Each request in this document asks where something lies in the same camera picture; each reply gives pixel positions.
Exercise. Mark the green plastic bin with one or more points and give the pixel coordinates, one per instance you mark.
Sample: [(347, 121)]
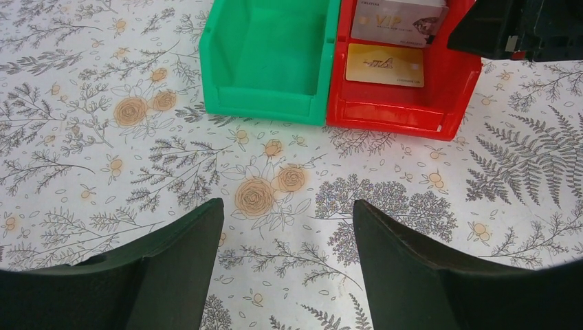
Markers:
[(269, 59)]

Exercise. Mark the silver VIP card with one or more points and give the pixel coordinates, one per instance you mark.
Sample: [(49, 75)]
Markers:
[(399, 22)]

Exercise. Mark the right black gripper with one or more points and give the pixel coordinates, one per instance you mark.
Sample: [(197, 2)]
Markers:
[(541, 31)]

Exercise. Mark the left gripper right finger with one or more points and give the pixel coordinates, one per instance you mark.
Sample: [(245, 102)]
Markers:
[(415, 282)]

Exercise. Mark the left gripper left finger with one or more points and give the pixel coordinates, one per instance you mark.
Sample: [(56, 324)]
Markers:
[(158, 281)]

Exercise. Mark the floral table mat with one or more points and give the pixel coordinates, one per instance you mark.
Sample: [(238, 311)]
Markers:
[(104, 136)]

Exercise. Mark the red plastic bin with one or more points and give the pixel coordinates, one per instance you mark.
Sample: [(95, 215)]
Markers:
[(433, 111)]

